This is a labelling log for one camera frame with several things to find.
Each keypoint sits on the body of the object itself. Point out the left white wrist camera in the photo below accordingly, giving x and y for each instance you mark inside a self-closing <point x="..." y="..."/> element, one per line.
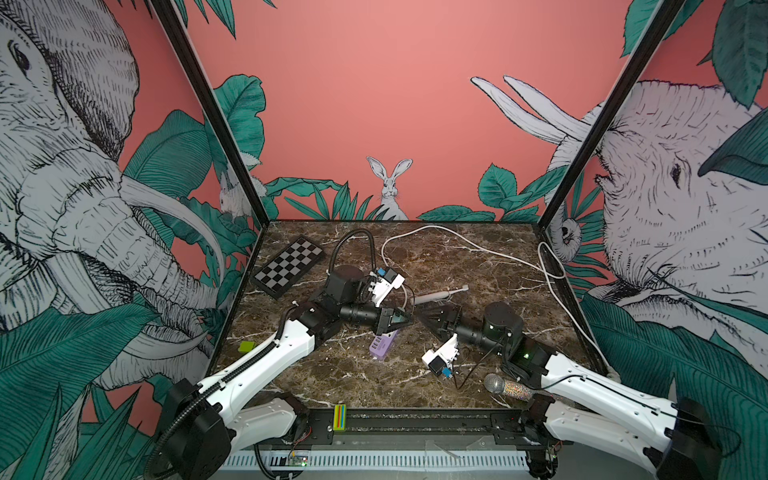
<point x="382" y="283"/>

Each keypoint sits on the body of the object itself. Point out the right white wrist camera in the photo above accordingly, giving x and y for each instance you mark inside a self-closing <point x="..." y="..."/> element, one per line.
<point x="440" y="361"/>

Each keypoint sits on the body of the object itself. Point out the left black frame post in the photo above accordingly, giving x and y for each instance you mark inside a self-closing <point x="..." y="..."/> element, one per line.
<point x="168" y="16"/>

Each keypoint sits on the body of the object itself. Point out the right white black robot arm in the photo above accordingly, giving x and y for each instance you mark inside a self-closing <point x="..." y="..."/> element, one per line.
<point x="568" y="403"/>

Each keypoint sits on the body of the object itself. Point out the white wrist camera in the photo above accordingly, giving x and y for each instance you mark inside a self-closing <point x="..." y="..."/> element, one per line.
<point x="382" y="283"/>
<point x="440" y="361"/>

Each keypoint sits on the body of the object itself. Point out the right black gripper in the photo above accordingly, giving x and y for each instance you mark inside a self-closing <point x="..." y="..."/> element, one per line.
<point x="447" y="324"/>

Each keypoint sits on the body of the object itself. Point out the white electric toothbrush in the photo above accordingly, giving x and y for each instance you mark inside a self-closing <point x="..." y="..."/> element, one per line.
<point x="438" y="296"/>

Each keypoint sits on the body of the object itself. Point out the white ventilation grille strip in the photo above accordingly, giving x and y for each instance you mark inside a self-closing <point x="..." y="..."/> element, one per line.
<point x="353" y="460"/>

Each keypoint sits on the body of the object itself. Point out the black white checkerboard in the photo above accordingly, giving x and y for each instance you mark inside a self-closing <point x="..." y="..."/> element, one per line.
<point x="287" y="266"/>

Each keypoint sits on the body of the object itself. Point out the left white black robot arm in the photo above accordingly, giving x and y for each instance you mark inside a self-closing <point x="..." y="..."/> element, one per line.
<point x="203" y="423"/>

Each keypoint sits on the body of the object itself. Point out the silver glitter microphone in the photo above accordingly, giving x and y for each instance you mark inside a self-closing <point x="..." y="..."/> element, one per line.
<point x="495" y="384"/>

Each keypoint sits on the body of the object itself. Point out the small green circuit board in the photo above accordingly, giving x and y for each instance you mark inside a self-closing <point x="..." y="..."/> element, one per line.
<point x="297" y="461"/>

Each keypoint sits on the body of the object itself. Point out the purple power strip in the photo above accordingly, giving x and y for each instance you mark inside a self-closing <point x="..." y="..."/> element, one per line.
<point x="381" y="345"/>

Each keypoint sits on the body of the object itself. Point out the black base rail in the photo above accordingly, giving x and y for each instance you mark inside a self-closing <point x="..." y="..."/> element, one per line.
<point x="420" y="423"/>

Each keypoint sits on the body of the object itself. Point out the black frame post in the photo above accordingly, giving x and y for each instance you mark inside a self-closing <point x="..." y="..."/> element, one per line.
<point x="652" y="36"/>
<point x="168" y="16"/>

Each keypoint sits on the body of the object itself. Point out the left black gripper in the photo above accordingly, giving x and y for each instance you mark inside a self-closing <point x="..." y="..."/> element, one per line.
<point x="385" y="317"/>

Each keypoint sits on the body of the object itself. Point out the right black frame post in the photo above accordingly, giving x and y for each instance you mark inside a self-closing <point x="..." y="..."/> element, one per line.
<point x="652" y="36"/>

